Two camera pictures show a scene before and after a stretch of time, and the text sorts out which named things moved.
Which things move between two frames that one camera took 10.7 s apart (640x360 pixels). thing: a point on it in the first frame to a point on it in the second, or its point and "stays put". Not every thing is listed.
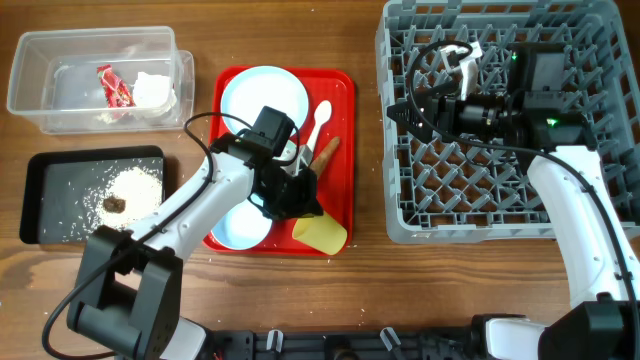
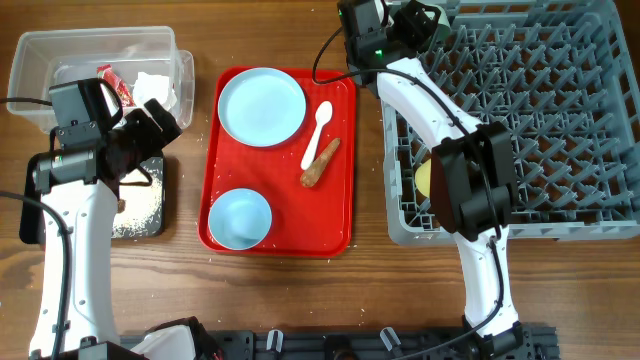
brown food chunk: (114, 205) stays put
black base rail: (349, 344) stays put
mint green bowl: (288, 154) to (444, 28)
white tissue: (153, 95) stays put
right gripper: (447, 106) to (413, 29)
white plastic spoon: (322, 113) stays put
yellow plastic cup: (320, 231) to (423, 177)
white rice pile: (140, 187) stays put
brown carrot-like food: (317, 164) stays put
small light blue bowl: (242, 227) stays put
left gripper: (303, 204) to (153, 139)
